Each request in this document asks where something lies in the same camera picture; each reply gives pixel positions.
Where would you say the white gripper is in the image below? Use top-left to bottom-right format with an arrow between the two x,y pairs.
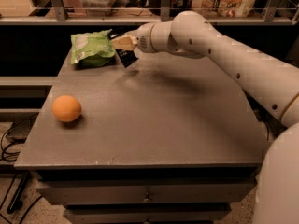
111,23 -> 154,53

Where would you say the dark blue rxbar wrapper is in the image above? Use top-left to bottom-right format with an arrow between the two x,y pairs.
108,31 -> 138,68

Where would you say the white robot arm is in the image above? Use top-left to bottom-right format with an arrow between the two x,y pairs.
112,11 -> 299,224

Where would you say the green rice chip bag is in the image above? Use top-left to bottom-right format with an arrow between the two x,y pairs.
71,30 -> 116,67

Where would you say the orange fruit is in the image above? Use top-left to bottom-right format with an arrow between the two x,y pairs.
51,95 -> 81,122

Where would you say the grey drawer cabinet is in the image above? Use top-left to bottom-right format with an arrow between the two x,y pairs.
16,53 -> 269,224

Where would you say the grey power adapter box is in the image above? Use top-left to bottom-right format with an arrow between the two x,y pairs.
6,119 -> 33,142

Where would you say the grey metal shelf rack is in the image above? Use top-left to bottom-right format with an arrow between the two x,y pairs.
0,0 -> 299,25

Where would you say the round metal drawer knob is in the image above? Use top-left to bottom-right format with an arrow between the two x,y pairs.
143,195 -> 152,203

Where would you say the black cables left floor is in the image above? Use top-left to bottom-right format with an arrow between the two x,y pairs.
0,114 -> 43,224

